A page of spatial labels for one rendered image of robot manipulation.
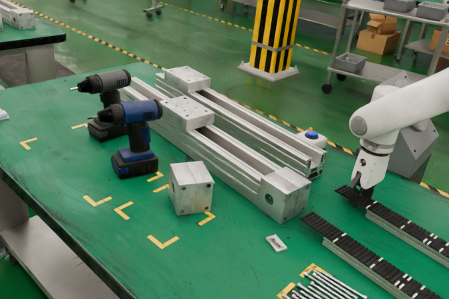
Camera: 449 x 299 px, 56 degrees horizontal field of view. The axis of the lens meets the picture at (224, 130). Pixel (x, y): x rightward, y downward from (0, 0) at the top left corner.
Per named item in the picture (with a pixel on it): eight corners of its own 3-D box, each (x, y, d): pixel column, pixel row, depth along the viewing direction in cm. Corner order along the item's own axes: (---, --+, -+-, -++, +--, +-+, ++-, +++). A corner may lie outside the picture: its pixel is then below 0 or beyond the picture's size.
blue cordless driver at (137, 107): (162, 172, 125) (165, 104, 115) (94, 186, 116) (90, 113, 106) (153, 159, 131) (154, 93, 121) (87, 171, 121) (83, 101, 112)
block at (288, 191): (311, 207, 117) (317, 179, 112) (280, 224, 109) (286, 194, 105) (286, 191, 122) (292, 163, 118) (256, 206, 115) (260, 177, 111)
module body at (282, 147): (321, 175, 133) (327, 151, 129) (301, 184, 126) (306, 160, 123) (174, 88, 184) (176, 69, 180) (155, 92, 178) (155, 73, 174)
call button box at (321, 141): (325, 153, 145) (328, 137, 142) (307, 161, 139) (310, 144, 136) (306, 143, 150) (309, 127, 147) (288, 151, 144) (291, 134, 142)
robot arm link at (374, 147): (383, 149, 103) (380, 159, 105) (401, 140, 109) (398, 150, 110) (354, 135, 109) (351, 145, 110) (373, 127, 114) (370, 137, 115)
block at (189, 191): (219, 209, 112) (222, 179, 108) (177, 215, 108) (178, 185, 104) (208, 188, 120) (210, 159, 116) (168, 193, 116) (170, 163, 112)
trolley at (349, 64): (427, 103, 424) (463, -2, 378) (419, 121, 381) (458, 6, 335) (329, 76, 467) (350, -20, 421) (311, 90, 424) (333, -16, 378)
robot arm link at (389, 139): (382, 149, 103) (401, 140, 108) (397, 99, 97) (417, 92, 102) (353, 135, 109) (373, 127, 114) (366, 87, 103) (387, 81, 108)
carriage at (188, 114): (212, 131, 139) (214, 112, 136) (186, 139, 133) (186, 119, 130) (184, 113, 150) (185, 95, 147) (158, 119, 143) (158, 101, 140)
